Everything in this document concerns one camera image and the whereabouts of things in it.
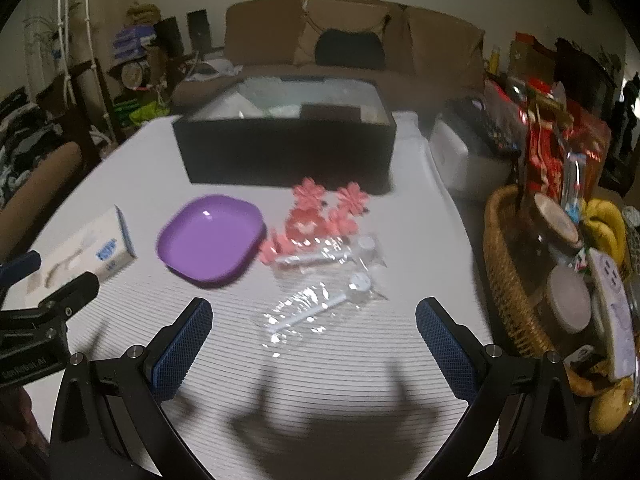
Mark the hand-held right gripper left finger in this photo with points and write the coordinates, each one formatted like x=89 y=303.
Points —
x=182 y=347

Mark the bunch of yellow bananas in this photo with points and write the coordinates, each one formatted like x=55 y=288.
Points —
x=607 y=225

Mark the black cushion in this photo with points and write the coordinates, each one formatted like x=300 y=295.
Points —
x=350 y=49

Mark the red snack packets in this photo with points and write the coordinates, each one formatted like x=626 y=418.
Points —
x=545 y=160

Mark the pink flower-shaped dish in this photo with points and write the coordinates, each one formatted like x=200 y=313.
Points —
x=276 y=250
x=341 y=223

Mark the black mat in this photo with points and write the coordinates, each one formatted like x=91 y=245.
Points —
x=280 y=157

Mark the white purple packet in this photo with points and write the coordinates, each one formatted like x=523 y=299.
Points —
x=607 y=305

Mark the jar with brown lid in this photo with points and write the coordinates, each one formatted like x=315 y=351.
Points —
x=552 y=217

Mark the black speaker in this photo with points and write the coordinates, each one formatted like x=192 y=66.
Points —
x=197 y=25
x=167 y=35

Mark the wicker basket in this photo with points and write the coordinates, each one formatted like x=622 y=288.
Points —
x=505 y=270

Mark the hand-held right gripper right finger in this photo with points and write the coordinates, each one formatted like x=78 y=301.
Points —
x=445 y=352

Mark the green bag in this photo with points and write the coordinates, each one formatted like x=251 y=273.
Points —
x=145 y=111

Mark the white appliance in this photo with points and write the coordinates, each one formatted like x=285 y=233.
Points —
x=462 y=165

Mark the dark flat device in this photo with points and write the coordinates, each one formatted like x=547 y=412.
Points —
x=480 y=122

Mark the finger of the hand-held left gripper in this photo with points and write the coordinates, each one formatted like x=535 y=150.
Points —
x=20 y=263
x=70 y=292

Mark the brown sofa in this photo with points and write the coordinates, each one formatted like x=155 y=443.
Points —
x=440 y=50

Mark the wooden chair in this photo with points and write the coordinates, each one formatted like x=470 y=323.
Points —
x=75 y=95

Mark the clear blue tube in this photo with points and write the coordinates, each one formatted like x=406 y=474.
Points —
x=572 y=180

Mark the jar with grey lid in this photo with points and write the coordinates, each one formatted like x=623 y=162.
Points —
x=570 y=297

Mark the white blue glove box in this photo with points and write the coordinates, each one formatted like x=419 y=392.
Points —
x=85 y=252

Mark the yellow bottle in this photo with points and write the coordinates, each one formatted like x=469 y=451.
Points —
x=494 y=57

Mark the yellow fruit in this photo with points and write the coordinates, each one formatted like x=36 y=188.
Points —
x=610 y=410

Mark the purple plastic plate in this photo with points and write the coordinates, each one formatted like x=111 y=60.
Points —
x=210 y=240

